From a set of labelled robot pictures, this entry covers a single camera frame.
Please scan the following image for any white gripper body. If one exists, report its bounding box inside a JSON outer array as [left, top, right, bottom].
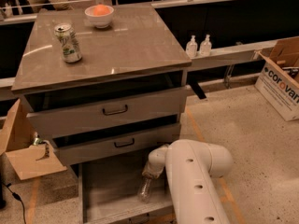
[[147, 145, 168, 168]]

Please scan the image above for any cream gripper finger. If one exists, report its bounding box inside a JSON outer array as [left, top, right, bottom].
[[142, 162, 164, 179]]

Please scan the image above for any clear plastic water bottle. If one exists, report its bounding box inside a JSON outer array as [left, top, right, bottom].
[[137, 176, 153, 203]]

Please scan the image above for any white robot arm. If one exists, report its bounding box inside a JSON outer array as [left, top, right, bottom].
[[138, 139, 233, 224]]

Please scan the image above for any middle grey drawer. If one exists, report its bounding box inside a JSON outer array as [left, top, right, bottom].
[[54, 123, 181, 166]]

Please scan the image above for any bottom open grey drawer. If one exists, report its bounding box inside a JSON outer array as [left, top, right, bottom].
[[78, 148, 172, 224]]

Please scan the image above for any grey drawer cabinet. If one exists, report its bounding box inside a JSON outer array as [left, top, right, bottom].
[[11, 4, 196, 224]]

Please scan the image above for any top grey drawer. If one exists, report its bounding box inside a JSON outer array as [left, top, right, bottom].
[[27, 87, 186, 138]]

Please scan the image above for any left sanitizer pump bottle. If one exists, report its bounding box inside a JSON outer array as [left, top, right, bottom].
[[186, 35, 198, 58]]

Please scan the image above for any sanitizer pump bottle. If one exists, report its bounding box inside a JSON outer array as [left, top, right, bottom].
[[199, 35, 212, 56], [186, 35, 198, 58]]

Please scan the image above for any right sanitizer pump bottle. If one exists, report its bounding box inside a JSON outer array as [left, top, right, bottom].
[[199, 35, 212, 56]]

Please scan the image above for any brown cardboard box left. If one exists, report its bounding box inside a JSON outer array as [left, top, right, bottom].
[[0, 100, 66, 180]]

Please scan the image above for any white corovan cardboard box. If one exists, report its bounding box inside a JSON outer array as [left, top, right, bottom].
[[255, 36, 299, 121]]

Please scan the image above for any white bowl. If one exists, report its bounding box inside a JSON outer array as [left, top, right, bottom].
[[85, 6, 114, 28]]

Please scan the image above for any green white soda can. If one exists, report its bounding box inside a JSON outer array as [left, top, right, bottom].
[[54, 23, 82, 63]]

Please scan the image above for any orange fruit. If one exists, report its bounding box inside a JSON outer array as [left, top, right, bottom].
[[93, 5, 110, 16]]

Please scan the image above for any black cable on floor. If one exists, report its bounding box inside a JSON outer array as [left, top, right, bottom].
[[2, 182, 28, 224]]

